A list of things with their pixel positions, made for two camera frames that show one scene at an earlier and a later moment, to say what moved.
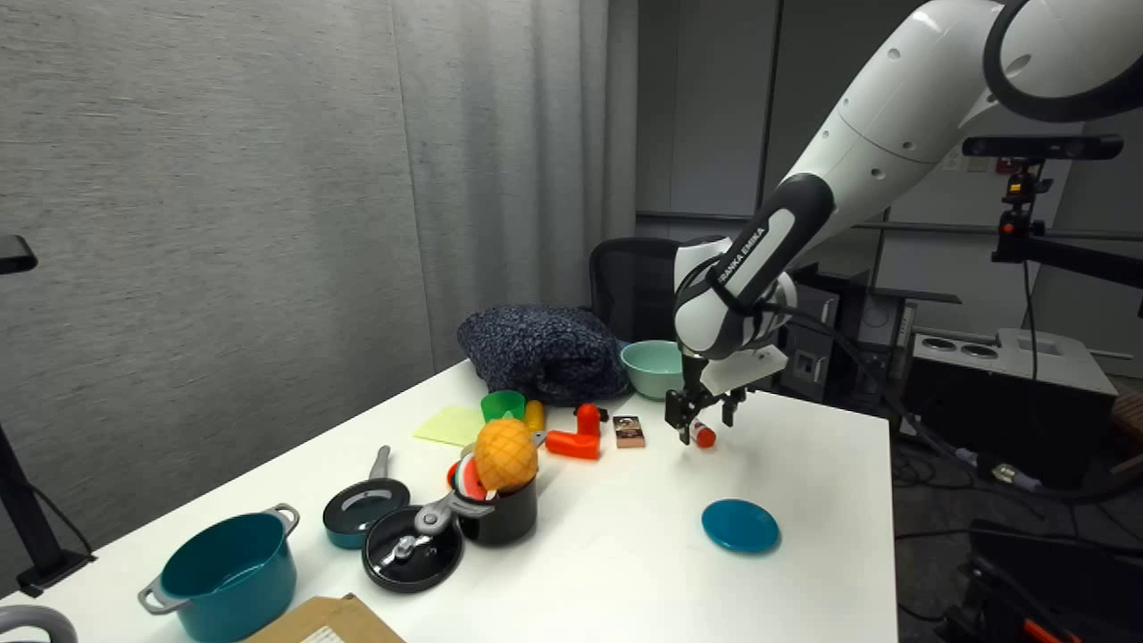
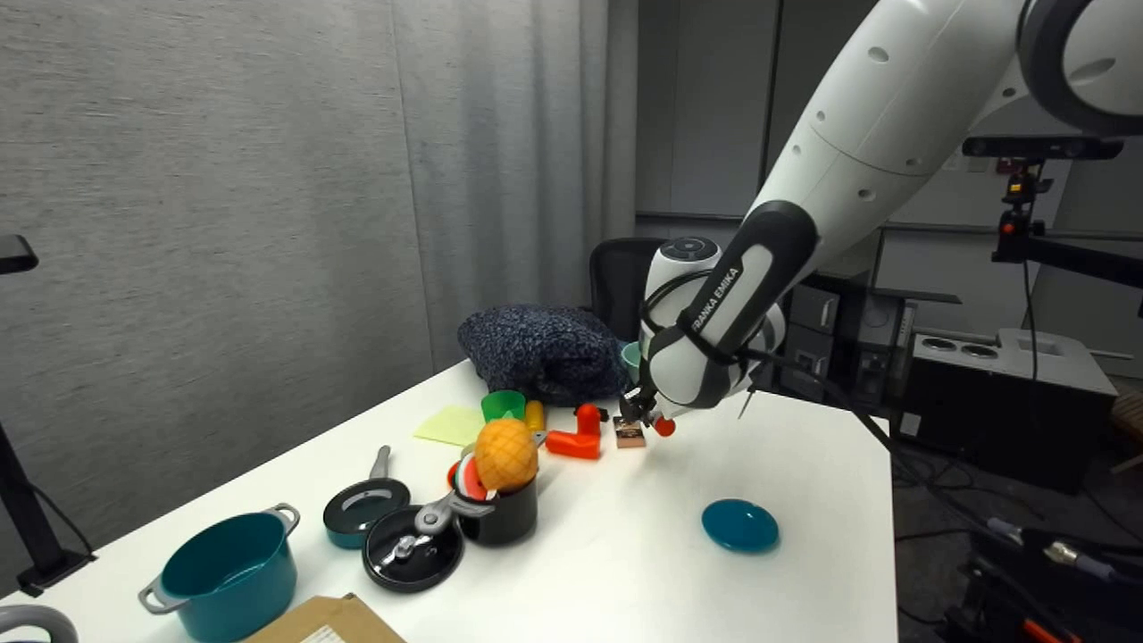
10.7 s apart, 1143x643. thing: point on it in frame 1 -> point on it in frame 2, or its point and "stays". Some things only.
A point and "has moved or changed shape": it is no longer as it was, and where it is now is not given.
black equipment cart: x=1022 y=403 stays
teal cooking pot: x=233 y=575 stays
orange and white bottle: x=704 y=433 has moved or changed shape
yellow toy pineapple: x=508 y=439 stays
